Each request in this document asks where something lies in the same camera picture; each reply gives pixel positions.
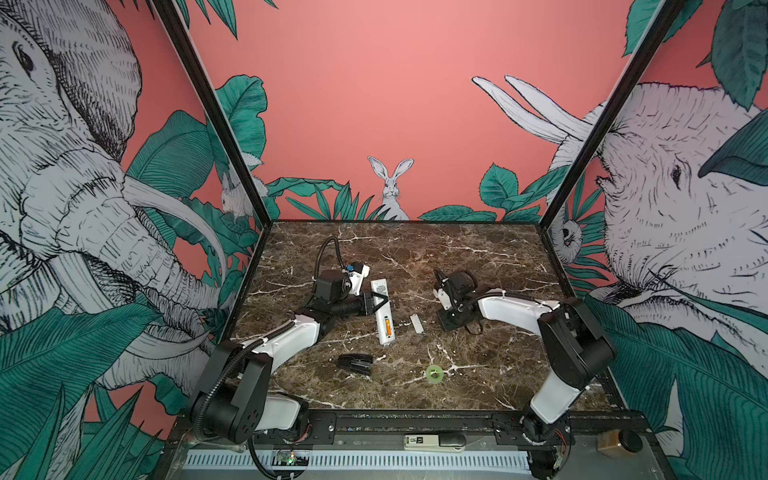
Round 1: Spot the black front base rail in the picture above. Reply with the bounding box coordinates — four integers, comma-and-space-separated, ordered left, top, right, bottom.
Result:
255, 409, 651, 449

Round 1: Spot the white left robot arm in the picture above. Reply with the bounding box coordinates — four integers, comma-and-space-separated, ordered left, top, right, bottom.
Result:
187, 269, 389, 444

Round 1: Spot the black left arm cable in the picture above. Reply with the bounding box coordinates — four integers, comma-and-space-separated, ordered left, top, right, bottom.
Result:
313, 236, 349, 283

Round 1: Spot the white label box on rail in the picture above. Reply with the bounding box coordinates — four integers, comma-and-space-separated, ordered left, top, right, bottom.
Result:
403, 433, 467, 453

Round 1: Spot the white battery cover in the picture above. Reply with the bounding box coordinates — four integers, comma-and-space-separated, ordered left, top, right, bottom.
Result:
410, 314, 424, 334

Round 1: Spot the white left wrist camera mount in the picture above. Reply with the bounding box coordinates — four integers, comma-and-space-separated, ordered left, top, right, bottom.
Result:
346, 262, 370, 296

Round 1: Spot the black corner frame post left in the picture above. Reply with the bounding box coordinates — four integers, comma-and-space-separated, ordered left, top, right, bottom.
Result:
152, 0, 272, 229

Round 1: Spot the black plastic clip part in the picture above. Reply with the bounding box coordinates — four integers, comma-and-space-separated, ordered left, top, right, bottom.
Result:
336, 353, 374, 377

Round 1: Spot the brass knob block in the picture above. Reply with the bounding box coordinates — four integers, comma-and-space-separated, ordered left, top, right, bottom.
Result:
596, 429, 644, 458

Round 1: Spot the white remote control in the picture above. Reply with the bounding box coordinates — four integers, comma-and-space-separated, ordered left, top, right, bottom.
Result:
370, 279, 396, 346

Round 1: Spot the white perforated front strip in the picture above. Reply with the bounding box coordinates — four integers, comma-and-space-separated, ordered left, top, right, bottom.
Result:
179, 449, 532, 475

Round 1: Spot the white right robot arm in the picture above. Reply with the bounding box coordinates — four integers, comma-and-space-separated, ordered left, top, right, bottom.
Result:
433, 268, 617, 445

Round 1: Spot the black corner frame post right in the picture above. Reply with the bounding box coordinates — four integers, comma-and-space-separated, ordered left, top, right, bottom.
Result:
538, 0, 686, 229

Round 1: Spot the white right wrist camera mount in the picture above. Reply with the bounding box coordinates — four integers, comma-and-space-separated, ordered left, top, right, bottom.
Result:
433, 282, 453, 311

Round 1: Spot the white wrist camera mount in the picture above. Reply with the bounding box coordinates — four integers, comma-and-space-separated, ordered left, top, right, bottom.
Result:
346, 262, 370, 296
433, 282, 453, 311

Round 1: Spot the black corner frame post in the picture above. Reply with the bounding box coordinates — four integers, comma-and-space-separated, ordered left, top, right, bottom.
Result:
538, 0, 686, 229
152, 0, 272, 229

